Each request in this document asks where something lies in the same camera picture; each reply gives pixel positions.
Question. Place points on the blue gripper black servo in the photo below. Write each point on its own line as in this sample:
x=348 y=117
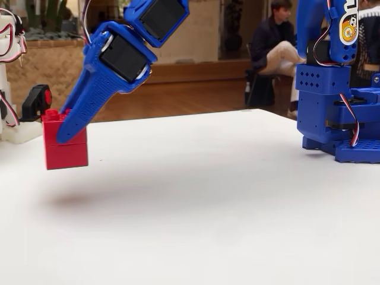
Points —
x=92 y=90

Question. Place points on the red lego brick stack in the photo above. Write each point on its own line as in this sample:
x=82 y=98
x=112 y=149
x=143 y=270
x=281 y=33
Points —
x=66 y=154

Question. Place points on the blue SO-100 robot arm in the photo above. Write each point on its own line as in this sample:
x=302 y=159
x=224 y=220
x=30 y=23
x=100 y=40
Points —
x=320 y=89

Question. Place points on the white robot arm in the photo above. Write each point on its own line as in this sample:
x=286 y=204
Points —
x=6 y=77

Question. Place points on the woven wicker planter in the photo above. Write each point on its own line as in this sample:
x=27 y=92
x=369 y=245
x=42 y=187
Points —
x=59 y=62

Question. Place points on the black clamp with red knob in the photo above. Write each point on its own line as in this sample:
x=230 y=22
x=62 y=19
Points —
x=34 y=101

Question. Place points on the green plants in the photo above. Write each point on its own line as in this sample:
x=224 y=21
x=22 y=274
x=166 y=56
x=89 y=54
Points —
x=50 y=15

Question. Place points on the dark chair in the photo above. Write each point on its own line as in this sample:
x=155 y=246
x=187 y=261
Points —
x=262 y=89

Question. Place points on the seated person in dark jacket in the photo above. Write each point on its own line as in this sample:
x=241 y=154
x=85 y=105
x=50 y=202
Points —
x=267 y=41

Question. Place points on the orange white sticker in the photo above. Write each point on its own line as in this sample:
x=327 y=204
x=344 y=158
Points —
x=348 y=26

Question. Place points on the person in patterned sweater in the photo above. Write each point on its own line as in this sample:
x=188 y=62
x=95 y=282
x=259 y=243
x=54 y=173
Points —
x=368 y=38

